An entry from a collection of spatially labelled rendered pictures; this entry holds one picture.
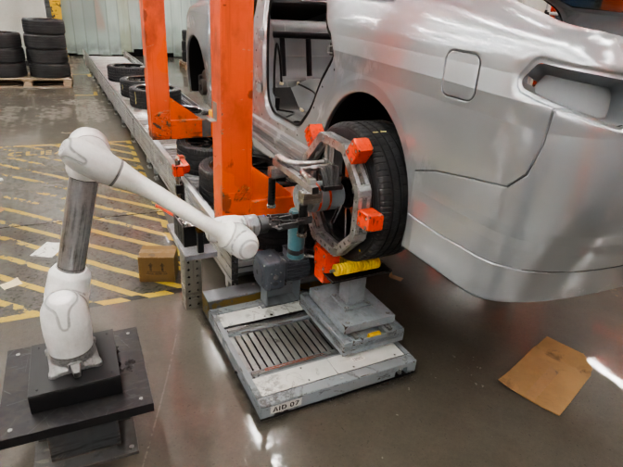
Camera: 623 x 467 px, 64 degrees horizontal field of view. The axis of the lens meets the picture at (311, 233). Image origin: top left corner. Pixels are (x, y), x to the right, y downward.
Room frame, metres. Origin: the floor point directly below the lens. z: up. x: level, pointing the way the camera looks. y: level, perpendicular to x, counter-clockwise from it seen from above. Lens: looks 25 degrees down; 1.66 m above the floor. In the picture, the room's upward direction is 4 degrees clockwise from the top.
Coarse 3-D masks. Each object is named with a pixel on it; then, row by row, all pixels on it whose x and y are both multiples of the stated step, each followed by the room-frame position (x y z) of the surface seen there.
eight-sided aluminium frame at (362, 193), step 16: (320, 144) 2.29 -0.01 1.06; (336, 144) 2.14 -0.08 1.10; (352, 176) 2.00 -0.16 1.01; (368, 192) 1.97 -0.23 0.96; (352, 208) 1.98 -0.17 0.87; (320, 224) 2.31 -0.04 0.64; (352, 224) 1.97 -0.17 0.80; (320, 240) 2.21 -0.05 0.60; (336, 240) 2.18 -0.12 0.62; (352, 240) 1.96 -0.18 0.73; (336, 256) 2.09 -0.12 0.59
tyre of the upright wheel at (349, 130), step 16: (336, 128) 2.32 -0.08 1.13; (352, 128) 2.20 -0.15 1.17; (368, 128) 2.19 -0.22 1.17; (384, 128) 2.23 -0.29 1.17; (384, 144) 2.11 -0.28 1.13; (400, 144) 2.14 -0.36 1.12; (368, 160) 2.06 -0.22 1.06; (384, 160) 2.03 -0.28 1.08; (400, 160) 2.07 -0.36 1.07; (384, 176) 1.99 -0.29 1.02; (400, 176) 2.02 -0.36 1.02; (384, 192) 1.96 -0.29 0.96; (400, 192) 2.00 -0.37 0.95; (384, 208) 1.94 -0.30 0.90; (400, 208) 1.99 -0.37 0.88; (384, 224) 1.94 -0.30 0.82; (400, 224) 1.99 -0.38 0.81; (368, 240) 2.00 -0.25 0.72; (384, 240) 1.97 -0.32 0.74; (400, 240) 2.03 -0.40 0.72; (352, 256) 2.10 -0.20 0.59; (368, 256) 2.01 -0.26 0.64; (384, 256) 2.12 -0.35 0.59
